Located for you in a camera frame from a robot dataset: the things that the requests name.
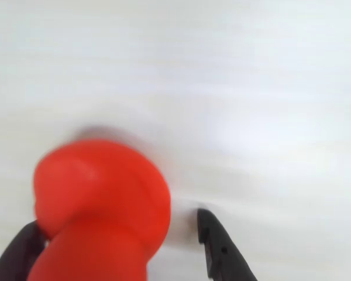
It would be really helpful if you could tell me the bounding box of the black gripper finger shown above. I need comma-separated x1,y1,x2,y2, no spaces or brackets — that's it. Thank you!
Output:
196,208,259,281
0,219,49,281

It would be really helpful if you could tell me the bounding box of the red rubber duck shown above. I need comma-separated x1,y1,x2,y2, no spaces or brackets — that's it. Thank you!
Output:
26,139,172,281

